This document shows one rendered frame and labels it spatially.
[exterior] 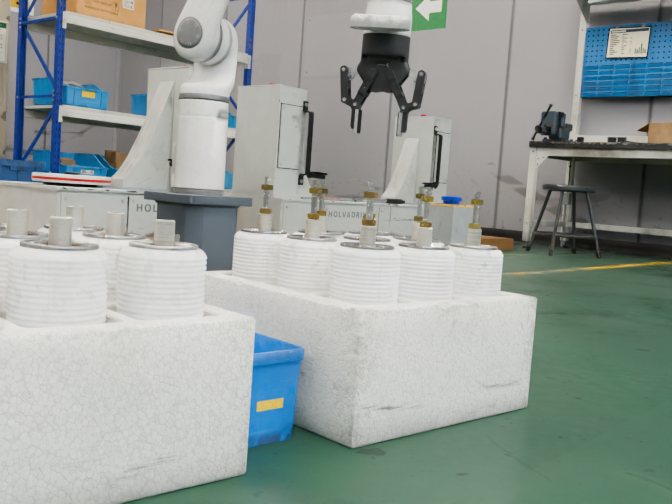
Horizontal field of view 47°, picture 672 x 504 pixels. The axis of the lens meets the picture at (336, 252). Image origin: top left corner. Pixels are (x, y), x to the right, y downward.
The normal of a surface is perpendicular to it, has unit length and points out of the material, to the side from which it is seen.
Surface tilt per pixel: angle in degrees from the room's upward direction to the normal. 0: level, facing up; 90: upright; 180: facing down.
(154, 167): 90
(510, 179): 90
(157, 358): 90
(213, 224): 90
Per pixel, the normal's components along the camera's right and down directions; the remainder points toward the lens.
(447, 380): 0.67, 0.11
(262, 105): -0.65, 0.01
